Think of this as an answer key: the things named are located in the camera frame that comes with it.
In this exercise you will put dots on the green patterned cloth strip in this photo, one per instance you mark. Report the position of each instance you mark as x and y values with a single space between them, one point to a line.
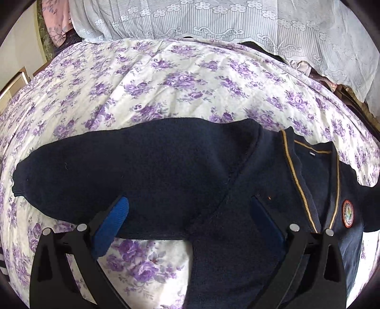
44 32

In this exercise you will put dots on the pale window frame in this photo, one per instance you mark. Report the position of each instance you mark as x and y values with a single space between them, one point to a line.
13 84

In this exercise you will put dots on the purple floral bed sheet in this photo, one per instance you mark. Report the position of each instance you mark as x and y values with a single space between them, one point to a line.
154 86

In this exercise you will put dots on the white lace cloth cover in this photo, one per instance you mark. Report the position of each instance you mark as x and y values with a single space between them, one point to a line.
225 20

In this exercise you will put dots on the navy knit school sweater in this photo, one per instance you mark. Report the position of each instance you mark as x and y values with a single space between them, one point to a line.
184 178

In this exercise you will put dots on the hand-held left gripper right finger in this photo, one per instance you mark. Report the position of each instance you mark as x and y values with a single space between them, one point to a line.
268 225

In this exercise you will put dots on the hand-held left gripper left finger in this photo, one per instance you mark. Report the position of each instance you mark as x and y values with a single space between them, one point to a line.
111 225

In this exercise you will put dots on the pink floral cloth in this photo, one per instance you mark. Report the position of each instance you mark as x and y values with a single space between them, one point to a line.
56 17

